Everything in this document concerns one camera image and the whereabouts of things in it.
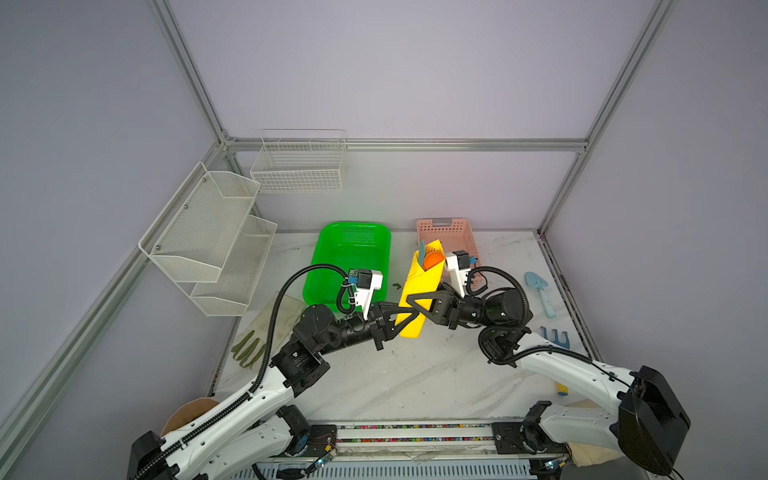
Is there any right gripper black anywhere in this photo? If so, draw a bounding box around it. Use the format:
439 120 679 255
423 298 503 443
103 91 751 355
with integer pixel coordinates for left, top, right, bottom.
404 283 495 336

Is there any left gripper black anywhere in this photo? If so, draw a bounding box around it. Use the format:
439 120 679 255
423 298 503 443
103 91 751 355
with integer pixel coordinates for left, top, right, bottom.
317 300 415 357

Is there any yellow paper napkin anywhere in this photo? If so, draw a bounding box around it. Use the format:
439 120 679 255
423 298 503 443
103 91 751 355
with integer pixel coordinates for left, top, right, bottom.
395 240 445 339

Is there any orange plastic spoon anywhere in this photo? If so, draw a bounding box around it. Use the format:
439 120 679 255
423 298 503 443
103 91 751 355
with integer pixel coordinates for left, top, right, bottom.
422 251 445 271

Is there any teal plastic knife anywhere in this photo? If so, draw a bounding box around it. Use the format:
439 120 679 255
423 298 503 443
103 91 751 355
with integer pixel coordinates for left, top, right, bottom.
418 240 426 266

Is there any pink plastic basket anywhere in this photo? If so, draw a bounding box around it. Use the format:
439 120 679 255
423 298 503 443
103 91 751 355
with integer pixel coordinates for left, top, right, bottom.
416 218 480 266

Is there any green plastic basket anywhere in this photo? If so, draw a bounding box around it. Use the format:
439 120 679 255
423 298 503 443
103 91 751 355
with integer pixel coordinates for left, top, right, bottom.
302 222 392 313

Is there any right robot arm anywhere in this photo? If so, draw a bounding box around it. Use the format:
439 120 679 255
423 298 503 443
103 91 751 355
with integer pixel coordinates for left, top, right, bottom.
400 266 691 477

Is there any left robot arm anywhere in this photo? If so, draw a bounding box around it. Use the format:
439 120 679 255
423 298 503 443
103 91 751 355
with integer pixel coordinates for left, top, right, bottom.
127 270 421 479

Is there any light blue garden trowel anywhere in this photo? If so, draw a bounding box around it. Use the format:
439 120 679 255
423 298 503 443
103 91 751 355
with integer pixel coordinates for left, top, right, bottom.
524 271 557 319

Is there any blue yellow garden rake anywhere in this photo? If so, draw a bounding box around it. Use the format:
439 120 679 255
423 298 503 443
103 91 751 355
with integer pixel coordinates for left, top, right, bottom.
540 326 571 350

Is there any white mesh two-tier shelf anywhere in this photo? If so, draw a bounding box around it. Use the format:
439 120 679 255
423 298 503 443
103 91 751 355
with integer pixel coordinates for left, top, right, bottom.
138 163 277 317

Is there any cream work glove right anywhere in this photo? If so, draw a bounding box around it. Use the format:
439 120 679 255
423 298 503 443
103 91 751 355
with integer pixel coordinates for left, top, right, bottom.
567 442 624 467

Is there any paper bag with greens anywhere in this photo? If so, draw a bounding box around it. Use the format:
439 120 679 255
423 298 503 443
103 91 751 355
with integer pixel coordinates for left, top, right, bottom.
161 397 219 436

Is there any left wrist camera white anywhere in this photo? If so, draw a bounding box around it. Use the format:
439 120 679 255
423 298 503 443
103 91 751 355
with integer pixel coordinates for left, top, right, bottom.
349 269 383 320

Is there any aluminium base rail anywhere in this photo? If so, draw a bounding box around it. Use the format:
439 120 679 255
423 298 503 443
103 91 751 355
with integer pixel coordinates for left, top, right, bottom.
299 418 570 459

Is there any white wire basket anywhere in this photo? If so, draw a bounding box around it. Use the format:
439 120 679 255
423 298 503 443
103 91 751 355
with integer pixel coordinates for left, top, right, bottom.
250 129 347 194

